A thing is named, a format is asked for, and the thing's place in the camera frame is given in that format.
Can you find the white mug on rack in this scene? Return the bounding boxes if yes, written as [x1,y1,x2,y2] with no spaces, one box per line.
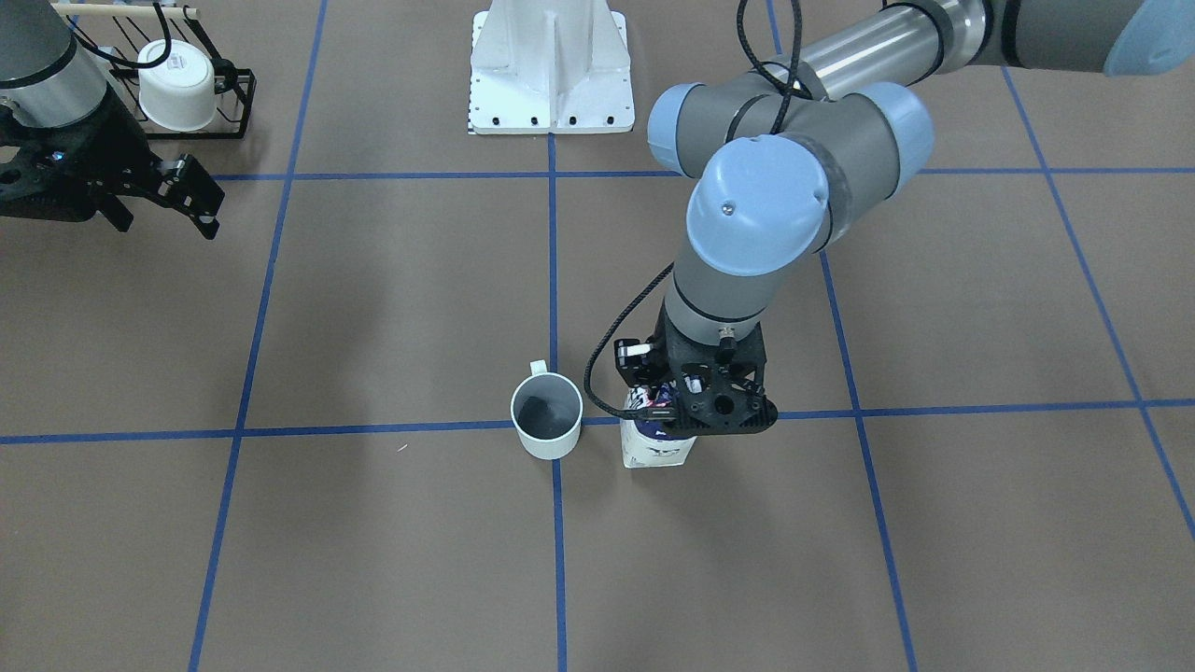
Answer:
[137,41,217,133]

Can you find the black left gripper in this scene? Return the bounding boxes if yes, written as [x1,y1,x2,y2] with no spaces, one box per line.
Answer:
[614,322,778,438]

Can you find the black wire cup rack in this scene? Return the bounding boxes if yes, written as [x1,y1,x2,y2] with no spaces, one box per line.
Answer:
[51,1,257,140]

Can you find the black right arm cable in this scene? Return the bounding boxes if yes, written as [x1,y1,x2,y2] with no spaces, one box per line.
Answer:
[71,0,174,71]

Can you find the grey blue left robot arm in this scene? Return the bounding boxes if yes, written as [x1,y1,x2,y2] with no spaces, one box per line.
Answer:
[583,1,1191,438]

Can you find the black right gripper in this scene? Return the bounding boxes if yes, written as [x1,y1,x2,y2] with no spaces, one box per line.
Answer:
[1,90,225,242]

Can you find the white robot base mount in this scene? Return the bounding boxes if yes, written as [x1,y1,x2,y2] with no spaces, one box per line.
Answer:
[467,1,637,135]

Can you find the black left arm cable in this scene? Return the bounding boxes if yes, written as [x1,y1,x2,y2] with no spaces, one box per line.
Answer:
[583,0,813,426]

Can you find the white mug with grey interior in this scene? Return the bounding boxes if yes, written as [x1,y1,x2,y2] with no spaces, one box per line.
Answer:
[511,360,583,460]

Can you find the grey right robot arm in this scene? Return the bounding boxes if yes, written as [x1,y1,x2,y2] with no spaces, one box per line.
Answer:
[1,1,225,242]

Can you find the blue white milk carton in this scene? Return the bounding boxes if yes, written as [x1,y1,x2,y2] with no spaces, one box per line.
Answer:
[620,384,695,469]

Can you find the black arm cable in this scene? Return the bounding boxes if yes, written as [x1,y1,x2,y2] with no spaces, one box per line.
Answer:
[71,0,174,71]
[583,0,813,426]

